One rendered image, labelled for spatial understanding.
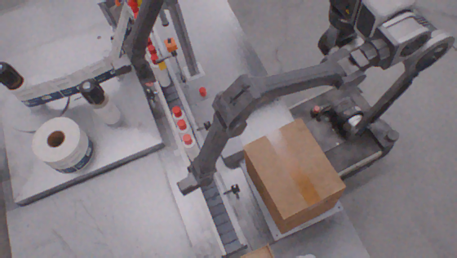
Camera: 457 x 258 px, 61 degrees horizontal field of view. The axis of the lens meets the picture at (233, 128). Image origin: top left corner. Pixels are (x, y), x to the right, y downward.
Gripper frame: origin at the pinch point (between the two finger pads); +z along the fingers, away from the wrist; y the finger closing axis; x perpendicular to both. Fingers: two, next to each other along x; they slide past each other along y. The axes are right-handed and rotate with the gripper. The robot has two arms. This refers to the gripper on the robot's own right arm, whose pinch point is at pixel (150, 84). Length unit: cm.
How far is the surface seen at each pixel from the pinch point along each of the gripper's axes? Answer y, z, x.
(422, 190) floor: 74, 102, 124
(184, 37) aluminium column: -9.7, -8.9, 20.9
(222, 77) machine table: -1.6, 18.8, 32.0
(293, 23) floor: -78, 101, 113
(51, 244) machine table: 42, 19, -63
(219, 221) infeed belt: 63, 14, 5
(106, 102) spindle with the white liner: 3.5, -4.4, -19.1
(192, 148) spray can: 36.3, -1.2, 6.1
